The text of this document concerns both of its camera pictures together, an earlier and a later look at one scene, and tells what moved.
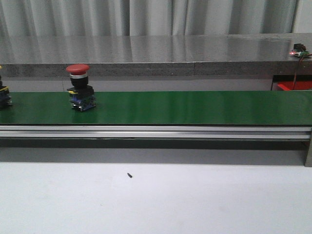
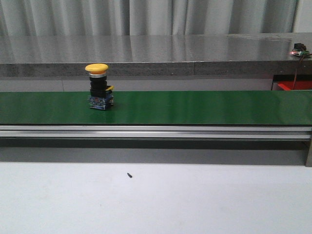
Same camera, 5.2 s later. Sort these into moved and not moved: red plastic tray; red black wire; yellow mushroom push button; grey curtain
Moved: yellow mushroom push button
Not moved: grey curtain; red black wire; red plastic tray
